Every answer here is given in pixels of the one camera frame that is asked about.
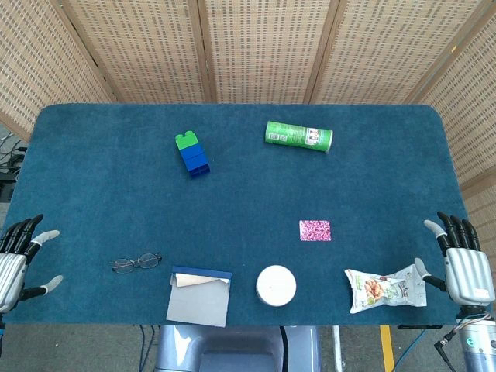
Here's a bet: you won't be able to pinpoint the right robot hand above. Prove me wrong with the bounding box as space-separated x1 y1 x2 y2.
414 211 491 308

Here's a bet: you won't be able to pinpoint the woven bamboo folding screen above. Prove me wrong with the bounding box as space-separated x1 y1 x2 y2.
0 0 496 295

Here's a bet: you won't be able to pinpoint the black floor cables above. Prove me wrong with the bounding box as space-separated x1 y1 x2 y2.
0 131 28 174

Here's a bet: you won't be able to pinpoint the green building brick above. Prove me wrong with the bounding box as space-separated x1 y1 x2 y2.
174 130 202 151

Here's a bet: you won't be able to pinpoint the black torso cable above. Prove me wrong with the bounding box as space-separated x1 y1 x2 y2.
279 325 291 372

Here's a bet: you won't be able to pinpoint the grey robot torso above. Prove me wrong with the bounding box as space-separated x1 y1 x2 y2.
154 325 322 372

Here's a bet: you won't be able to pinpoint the blue floor cable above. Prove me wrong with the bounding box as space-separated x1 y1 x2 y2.
138 324 156 372

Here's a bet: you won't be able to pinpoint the blue building brick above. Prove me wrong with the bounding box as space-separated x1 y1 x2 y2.
184 154 212 180
180 145 207 162

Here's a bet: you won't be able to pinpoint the clear round clip tub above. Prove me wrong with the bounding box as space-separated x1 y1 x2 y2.
255 264 298 308

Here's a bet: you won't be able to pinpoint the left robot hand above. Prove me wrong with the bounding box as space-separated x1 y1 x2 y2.
0 213 64 314

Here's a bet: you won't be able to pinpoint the grey blue notebook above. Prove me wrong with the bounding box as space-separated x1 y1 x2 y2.
165 265 233 329

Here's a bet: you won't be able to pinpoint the beige paper sheet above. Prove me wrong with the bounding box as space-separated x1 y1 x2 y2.
170 272 229 290

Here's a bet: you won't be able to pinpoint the white table leg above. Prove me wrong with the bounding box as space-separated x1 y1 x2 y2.
331 325 344 372

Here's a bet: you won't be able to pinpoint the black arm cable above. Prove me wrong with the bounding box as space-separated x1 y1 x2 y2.
433 329 460 372

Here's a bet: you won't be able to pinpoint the pink patterned wallet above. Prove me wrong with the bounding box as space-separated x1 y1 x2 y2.
298 219 332 242

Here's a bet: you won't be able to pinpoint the black power strip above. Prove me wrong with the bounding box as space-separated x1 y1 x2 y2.
0 170 19 202

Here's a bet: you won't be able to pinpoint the teal table carpet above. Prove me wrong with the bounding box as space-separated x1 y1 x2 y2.
0 103 492 326

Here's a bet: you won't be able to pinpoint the white snack bag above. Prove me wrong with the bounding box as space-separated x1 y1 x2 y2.
344 263 428 315

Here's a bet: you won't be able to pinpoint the thin-frame eyeglasses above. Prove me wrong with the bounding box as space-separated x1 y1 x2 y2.
111 251 163 275

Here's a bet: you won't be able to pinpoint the green chips can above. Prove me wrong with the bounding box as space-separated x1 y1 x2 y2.
264 120 334 154

